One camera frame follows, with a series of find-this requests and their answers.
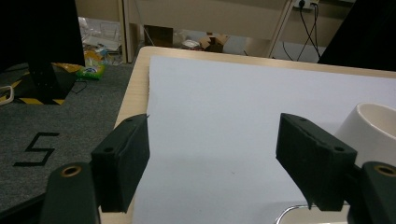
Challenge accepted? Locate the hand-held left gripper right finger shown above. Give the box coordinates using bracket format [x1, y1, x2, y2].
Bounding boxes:
[275, 112, 359, 212]

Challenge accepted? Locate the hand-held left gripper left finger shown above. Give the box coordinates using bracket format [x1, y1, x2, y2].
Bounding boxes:
[91, 113, 151, 214]

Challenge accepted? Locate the cream ceramic cup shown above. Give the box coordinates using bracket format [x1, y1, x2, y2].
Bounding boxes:
[334, 102, 396, 169]

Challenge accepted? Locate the square white plate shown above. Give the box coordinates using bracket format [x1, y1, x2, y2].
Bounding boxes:
[274, 203, 353, 224]

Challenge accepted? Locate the green snack packet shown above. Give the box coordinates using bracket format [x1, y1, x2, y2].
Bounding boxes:
[76, 63, 106, 81]

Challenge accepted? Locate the black stand base hazard tape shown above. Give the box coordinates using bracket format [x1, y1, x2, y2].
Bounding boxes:
[12, 60, 78, 106]

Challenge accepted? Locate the pale white paper sheet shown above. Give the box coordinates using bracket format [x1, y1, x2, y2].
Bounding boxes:
[130, 55, 396, 224]

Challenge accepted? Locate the yellow snack bag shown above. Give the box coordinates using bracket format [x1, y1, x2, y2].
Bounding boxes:
[50, 49, 104, 74]

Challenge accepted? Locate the pile of clear plastic bags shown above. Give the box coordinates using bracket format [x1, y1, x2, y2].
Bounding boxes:
[78, 17, 124, 66]

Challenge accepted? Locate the brown cardboard box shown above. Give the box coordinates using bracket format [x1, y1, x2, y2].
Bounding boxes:
[143, 24, 175, 49]

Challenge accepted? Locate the crumpled white bag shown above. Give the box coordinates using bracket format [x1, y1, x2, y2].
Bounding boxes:
[181, 38, 204, 50]

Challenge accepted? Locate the black curtain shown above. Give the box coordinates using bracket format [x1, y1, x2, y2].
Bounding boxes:
[0, 0, 87, 74]
[317, 0, 396, 73]

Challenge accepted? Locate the small open cardboard box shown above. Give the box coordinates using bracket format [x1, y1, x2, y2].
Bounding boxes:
[199, 32, 231, 53]

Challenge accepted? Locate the black power cable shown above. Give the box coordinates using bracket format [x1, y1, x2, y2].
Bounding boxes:
[281, 40, 297, 62]
[295, 3, 319, 63]
[298, 1, 322, 60]

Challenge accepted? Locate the white loop strap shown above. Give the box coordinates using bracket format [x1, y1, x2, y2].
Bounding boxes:
[0, 84, 15, 106]

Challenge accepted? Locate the white wall socket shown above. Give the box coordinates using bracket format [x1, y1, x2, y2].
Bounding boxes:
[292, 0, 320, 9]

